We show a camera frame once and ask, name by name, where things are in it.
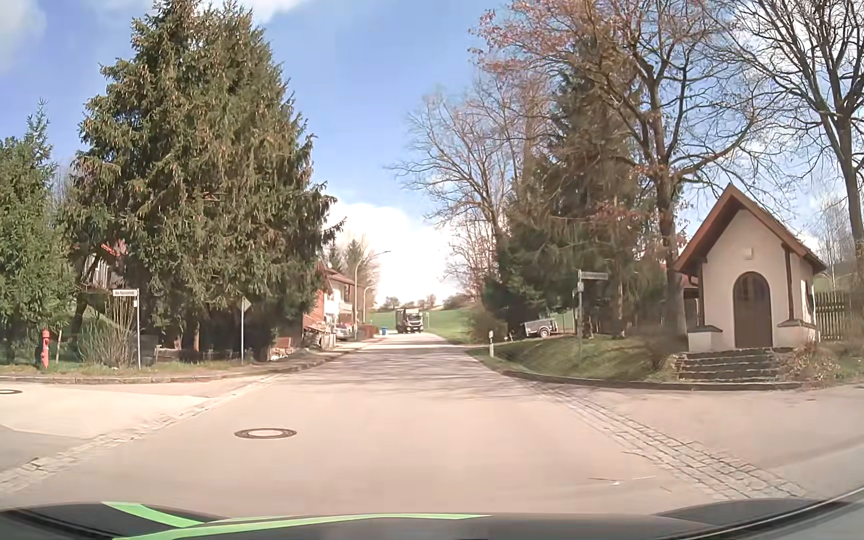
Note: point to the green field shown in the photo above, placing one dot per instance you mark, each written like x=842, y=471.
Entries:
x=439, y=321

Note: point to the lorry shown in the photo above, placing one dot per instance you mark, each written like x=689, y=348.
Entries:
x=409, y=320

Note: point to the bare tree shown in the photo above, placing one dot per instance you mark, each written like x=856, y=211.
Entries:
x=664, y=187
x=852, y=150
x=477, y=187

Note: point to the parked car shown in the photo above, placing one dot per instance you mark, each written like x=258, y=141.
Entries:
x=343, y=331

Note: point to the red brick house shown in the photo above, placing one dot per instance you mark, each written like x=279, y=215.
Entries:
x=323, y=307

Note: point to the small car trailer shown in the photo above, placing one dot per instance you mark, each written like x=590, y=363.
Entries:
x=539, y=328

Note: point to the grey asphalt road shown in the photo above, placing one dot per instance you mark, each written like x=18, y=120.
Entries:
x=417, y=420

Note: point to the dark conifer tree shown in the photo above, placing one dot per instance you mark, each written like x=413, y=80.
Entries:
x=574, y=217

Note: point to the street name signpost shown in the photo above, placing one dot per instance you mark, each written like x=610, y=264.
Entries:
x=580, y=307

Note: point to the grass bank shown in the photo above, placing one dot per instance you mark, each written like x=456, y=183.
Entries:
x=589, y=358

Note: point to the road sign seen from behind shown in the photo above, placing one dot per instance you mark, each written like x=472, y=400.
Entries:
x=243, y=330

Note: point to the large dark green spruce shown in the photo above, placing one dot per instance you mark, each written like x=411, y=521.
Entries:
x=192, y=172

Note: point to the car's own bonnet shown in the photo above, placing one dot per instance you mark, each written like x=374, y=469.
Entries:
x=372, y=525

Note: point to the stone steps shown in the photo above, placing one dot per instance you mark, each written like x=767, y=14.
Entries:
x=728, y=365

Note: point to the small white chapel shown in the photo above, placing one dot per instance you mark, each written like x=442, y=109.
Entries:
x=747, y=277

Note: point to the grass verge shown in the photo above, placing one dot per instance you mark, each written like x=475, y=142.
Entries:
x=132, y=367

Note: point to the red fire hydrant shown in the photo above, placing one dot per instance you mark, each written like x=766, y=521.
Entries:
x=45, y=349

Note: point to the small green spruce tree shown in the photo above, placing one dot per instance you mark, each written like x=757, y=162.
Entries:
x=18, y=247

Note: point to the brown wooden picket fence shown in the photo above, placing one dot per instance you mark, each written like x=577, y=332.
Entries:
x=863, y=311

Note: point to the street lamp post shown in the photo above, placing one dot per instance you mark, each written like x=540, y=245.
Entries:
x=357, y=292

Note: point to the street name sign on post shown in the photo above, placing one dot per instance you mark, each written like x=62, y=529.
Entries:
x=136, y=322

